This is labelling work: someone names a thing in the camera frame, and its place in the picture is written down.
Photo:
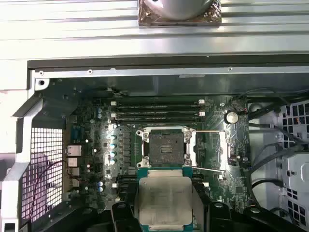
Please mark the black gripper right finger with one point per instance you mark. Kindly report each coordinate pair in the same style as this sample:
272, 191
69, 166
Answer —
205, 217

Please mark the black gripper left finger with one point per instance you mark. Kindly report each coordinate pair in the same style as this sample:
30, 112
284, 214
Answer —
131, 212

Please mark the CPU with silver lid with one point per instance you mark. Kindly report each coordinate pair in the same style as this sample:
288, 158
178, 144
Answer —
165, 200

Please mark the metal CPU socket cover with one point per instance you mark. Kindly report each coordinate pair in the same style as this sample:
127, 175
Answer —
228, 145

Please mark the black-latched RAM slot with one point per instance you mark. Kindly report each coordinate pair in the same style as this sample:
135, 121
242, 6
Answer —
157, 107
157, 119
125, 177

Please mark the CPU socket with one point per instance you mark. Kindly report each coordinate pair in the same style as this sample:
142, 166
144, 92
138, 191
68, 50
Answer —
166, 149

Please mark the blue-topped capacitor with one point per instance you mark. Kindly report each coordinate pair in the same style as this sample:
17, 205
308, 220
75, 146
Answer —
100, 183
99, 115
100, 189
99, 110

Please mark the teal-topped capacitor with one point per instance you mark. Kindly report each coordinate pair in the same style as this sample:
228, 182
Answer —
113, 160
113, 154
113, 145
113, 137

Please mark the silver board port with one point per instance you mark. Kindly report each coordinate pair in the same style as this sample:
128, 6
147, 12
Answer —
73, 172
73, 162
73, 150

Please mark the blue board port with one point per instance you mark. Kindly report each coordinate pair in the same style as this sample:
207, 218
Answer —
77, 133

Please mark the round silver coin battery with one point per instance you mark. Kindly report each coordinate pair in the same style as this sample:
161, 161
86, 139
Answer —
231, 117

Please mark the gray metal drive cage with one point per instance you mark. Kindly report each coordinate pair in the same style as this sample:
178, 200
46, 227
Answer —
294, 164

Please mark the green motherboard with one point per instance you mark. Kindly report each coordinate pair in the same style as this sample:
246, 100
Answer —
212, 111

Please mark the black and silver PC case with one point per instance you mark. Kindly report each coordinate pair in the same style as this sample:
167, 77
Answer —
169, 72

